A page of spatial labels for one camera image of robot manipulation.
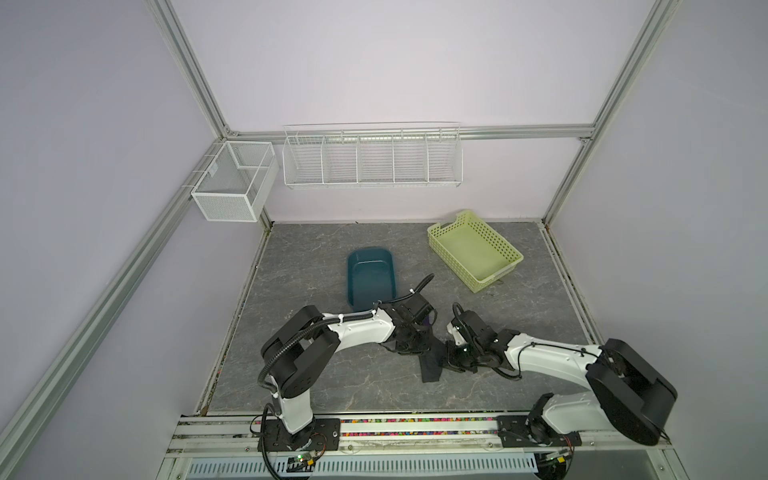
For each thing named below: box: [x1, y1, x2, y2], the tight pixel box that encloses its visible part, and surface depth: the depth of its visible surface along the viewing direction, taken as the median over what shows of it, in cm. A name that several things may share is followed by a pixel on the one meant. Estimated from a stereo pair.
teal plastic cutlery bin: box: [346, 246, 397, 312], surface depth 105 cm
